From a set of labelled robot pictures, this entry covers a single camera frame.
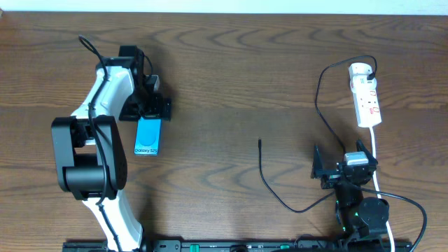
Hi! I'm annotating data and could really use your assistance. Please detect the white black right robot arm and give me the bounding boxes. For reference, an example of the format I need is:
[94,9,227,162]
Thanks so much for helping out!
[311,140,389,249]

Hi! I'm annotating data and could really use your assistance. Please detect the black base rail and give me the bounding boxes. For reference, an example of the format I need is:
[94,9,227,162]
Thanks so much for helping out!
[62,239,413,252]

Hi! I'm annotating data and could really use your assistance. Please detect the white charger adapter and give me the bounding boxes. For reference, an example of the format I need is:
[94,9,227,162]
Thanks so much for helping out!
[350,74,377,94]

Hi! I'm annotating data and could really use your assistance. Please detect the blue Galaxy smartphone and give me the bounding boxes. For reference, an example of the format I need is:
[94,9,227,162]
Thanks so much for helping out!
[134,118,162,156]

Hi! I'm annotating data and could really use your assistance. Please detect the white power strip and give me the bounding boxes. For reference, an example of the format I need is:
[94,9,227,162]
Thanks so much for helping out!
[349,62,382,128]

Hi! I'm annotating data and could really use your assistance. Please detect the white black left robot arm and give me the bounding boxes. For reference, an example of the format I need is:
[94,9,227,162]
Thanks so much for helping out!
[51,45,172,251]

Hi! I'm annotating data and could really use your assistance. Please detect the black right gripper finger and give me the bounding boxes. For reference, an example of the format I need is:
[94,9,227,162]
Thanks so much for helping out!
[356,139,377,165]
[311,146,324,179]

